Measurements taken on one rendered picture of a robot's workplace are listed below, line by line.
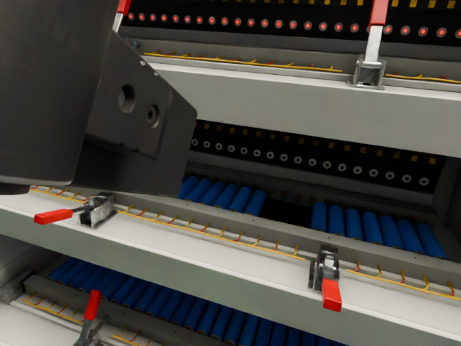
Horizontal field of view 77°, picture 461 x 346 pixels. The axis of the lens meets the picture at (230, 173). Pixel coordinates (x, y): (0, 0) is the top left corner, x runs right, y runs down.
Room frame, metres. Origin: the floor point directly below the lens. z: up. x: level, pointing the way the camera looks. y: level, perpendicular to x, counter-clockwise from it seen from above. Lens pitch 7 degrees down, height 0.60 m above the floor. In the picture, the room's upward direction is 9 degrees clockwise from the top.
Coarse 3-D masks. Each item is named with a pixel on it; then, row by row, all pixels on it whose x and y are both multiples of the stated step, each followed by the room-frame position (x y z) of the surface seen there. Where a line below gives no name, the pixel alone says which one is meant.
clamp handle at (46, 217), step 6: (90, 198) 0.32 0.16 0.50; (90, 204) 0.33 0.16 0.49; (96, 204) 0.33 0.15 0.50; (54, 210) 0.28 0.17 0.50; (60, 210) 0.29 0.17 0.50; (66, 210) 0.29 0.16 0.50; (72, 210) 0.30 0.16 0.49; (78, 210) 0.30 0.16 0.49; (84, 210) 0.31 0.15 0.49; (90, 210) 0.32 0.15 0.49; (36, 216) 0.26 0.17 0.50; (42, 216) 0.26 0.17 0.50; (48, 216) 0.26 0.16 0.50; (54, 216) 0.27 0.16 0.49; (60, 216) 0.28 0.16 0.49; (66, 216) 0.28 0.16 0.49; (36, 222) 0.26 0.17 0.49; (42, 222) 0.26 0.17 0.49; (48, 222) 0.26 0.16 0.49
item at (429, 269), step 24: (72, 192) 0.38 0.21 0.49; (96, 192) 0.37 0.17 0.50; (120, 192) 0.35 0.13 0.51; (168, 216) 0.34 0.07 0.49; (192, 216) 0.33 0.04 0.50; (216, 216) 0.32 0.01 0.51; (240, 216) 0.32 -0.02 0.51; (264, 240) 0.31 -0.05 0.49; (288, 240) 0.30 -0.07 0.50; (312, 240) 0.29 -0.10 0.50; (336, 240) 0.29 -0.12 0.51; (360, 240) 0.30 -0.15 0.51; (360, 264) 0.28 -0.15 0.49; (384, 264) 0.28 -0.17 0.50; (408, 264) 0.27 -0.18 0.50; (432, 264) 0.27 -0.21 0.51; (456, 264) 0.27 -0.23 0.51; (456, 288) 0.26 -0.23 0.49
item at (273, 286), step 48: (384, 192) 0.39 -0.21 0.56; (48, 240) 0.34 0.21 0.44; (96, 240) 0.31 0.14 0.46; (144, 240) 0.31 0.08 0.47; (192, 240) 0.31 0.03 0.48; (192, 288) 0.29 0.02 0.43; (240, 288) 0.27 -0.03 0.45; (288, 288) 0.25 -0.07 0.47; (384, 288) 0.26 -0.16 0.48; (336, 336) 0.25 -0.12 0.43; (384, 336) 0.24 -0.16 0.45; (432, 336) 0.22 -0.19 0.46
